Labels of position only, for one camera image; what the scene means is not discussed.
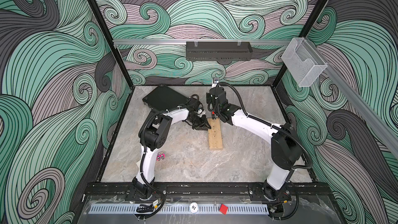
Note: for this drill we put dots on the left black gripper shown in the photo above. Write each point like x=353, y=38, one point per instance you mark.
x=202, y=125

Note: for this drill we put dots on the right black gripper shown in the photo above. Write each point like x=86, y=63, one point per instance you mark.
x=209, y=97

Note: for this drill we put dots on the claw hammer orange black handle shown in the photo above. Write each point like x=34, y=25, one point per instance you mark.
x=213, y=115

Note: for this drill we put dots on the wooden block with nails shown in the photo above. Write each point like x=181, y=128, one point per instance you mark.
x=215, y=135

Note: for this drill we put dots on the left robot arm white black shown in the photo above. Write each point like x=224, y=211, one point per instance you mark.
x=155, y=130

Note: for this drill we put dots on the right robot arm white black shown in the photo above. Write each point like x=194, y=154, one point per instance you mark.
x=287, y=152

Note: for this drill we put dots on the black hard case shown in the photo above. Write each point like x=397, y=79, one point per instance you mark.
x=164, y=98

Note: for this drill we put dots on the pink toy car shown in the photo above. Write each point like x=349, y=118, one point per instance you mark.
x=161, y=156

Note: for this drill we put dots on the red cube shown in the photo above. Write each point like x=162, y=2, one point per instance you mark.
x=223, y=209

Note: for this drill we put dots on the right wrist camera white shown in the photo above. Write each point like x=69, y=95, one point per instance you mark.
x=215, y=81

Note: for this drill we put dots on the black wall tray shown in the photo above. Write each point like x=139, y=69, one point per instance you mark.
x=219, y=51

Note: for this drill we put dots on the clear mesh wall holder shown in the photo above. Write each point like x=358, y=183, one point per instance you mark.
x=304, y=61

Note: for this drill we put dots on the aluminium wall rail back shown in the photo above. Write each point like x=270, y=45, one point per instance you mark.
x=158, y=41

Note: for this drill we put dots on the aluminium wall rail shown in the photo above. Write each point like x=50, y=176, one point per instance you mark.
x=346, y=77
x=158, y=41

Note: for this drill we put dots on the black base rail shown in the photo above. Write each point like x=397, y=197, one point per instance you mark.
x=175, y=191

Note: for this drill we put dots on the white slotted cable duct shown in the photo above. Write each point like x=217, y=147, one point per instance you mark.
x=234, y=209

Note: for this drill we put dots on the aluminium wall rail right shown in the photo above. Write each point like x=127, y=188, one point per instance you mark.
x=346, y=77

